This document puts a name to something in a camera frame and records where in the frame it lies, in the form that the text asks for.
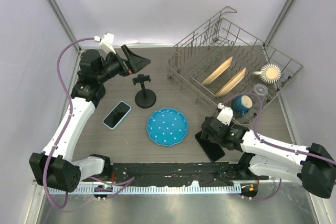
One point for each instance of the clear glass cup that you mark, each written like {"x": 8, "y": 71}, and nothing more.
{"x": 261, "y": 90}

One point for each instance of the blue polka dot plate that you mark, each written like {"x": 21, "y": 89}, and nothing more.
{"x": 167, "y": 127}

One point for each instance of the black phone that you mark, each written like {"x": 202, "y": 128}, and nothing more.
{"x": 212, "y": 150}

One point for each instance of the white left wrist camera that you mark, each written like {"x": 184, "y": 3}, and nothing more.
{"x": 105, "y": 42}

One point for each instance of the blue mug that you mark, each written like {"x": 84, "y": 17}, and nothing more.
{"x": 241, "y": 105}

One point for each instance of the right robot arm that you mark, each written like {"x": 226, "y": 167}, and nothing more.
{"x": 311, "y": 167}

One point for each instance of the beige plate, rear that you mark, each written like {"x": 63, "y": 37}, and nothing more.
{"x": 217, "y": 72}

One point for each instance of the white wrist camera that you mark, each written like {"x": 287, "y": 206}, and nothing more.
{"x": 105, "y": 42}
{"x": 224, "y": 114}

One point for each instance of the grey wire dish rack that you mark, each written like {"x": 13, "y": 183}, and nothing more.
{"x": 220, "y": 59}

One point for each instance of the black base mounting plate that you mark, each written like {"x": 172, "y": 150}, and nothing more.
{"x": 180, "y": 174}

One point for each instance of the black phone stand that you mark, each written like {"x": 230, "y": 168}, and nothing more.
{"x": 145, "y": 98}

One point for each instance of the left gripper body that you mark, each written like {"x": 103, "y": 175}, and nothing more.
{"x": 114, "y": 66}

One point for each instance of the beige plate, front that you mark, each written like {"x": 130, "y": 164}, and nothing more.
{"x": 233, "y": 82}

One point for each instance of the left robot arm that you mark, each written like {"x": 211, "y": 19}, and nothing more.
{"x": 54, "y": 167}

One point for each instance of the beige plate, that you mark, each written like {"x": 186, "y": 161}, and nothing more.
{"x": 233, "y": 82}
{"x": 217, "y": 72}

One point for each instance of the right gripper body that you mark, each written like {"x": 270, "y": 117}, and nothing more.
{"x": 213, "y": 139}

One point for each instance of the phone in blue case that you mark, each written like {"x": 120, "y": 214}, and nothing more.
{"x": 116, "y": 115}

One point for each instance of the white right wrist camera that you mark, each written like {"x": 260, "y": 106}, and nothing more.
{"x": 224, "y": 114}

